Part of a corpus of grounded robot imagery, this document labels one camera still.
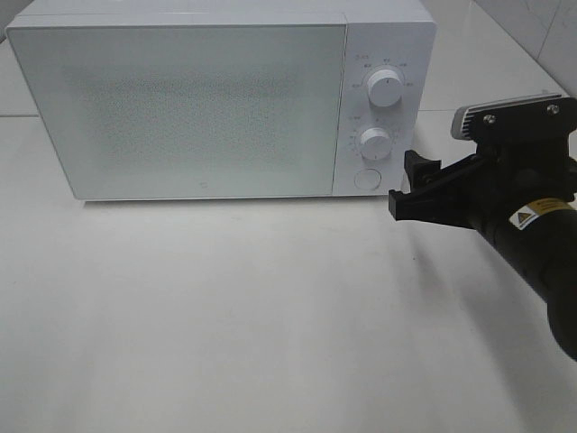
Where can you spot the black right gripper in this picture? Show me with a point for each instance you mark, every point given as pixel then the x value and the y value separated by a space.
pixel 524 183

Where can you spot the round white door button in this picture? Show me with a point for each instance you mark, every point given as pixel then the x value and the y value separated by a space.
pixel 367 179

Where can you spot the white timer knob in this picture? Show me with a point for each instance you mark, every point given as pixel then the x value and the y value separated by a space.
pixel 375 144

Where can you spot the white microwave door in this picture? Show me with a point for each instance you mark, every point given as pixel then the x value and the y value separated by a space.
pixel 175 112

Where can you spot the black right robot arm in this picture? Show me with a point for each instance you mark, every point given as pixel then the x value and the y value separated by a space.
pixel 544 255

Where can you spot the upper white power knob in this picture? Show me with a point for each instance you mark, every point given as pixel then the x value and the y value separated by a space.
pixel 385 86

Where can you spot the white microwave oven body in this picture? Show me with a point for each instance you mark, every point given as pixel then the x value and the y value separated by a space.
pixel 397 34

